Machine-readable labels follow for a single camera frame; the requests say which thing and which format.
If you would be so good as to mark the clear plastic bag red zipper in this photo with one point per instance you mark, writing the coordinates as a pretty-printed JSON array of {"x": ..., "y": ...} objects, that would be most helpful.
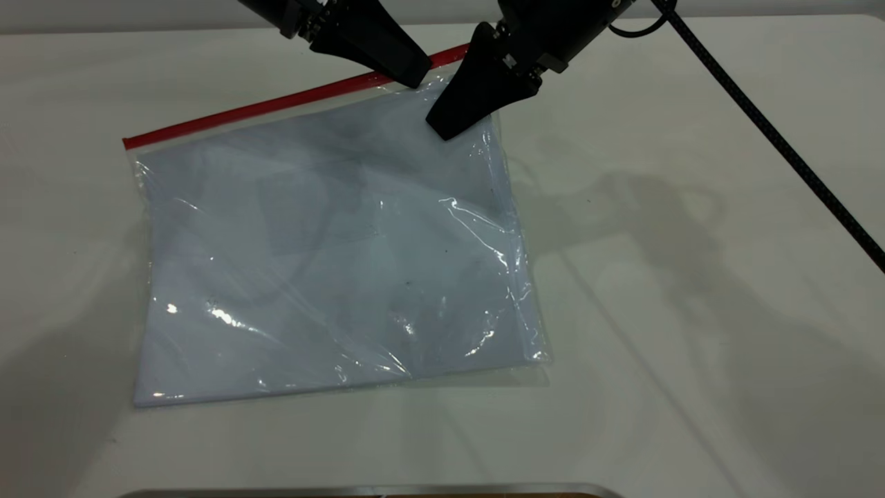
[{"x": 311, "y": 277}]

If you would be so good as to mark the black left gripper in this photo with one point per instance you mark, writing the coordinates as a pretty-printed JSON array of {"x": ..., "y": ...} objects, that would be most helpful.
[{"x": 287, "y": 15}]

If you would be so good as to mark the silver metal frame edge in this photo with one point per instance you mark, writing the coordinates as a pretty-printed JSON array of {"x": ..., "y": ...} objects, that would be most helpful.
[{"x": 373, "y": 491}]

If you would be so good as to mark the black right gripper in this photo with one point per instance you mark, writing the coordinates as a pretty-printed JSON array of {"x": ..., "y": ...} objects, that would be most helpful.
[{"x": 553, "y": 28}]

